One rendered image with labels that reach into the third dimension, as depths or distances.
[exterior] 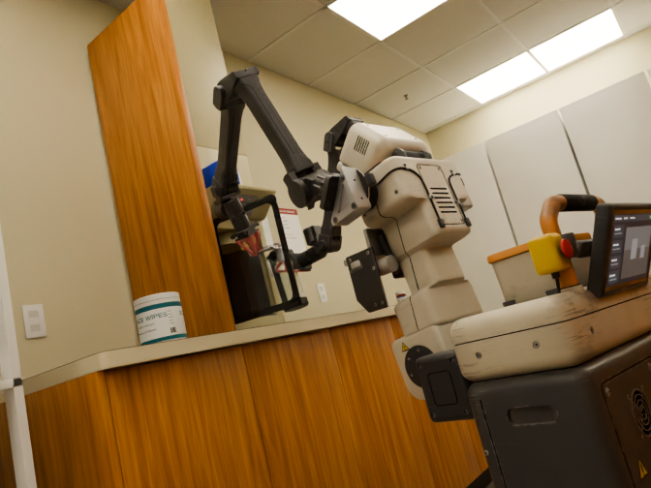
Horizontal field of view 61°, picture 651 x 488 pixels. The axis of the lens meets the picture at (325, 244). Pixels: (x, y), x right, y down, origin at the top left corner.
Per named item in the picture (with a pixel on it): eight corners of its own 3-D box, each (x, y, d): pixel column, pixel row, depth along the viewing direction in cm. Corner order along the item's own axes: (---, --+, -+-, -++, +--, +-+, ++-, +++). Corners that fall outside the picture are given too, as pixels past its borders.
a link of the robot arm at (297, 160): (222, 59, 146) (253, 52, 151) (210, 91, 157) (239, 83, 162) (310, 200, 140) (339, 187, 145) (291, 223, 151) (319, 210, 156)
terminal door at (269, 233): (232, 325, 199) (210, 221, 207) (301, 304, 185) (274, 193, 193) (232, 325, 199) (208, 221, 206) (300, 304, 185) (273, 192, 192)
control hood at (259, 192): (203, 217, 207) (198, 192, 209) (262, 221, 233) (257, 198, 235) (224, 206, 201) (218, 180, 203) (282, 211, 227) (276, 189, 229)
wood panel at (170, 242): (144, 365, 214) (86, 45, 240) (151, 364, 216) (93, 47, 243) (232, 338, 187) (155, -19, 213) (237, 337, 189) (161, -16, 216)
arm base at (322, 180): (329, 176, 131) (364, 177, 139) (308, 167, 136) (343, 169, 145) (323, 211, 133) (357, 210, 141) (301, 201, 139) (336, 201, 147)
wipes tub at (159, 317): (133, 355, 157) (123, 304, 160) (170, 349, 168) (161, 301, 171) (161, 346, 150) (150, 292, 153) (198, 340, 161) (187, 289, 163)
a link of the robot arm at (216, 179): (223, 93, 152) (255, 84, 157) (211, 81, 154) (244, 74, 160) (215, 203, 183) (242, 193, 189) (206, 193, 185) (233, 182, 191)
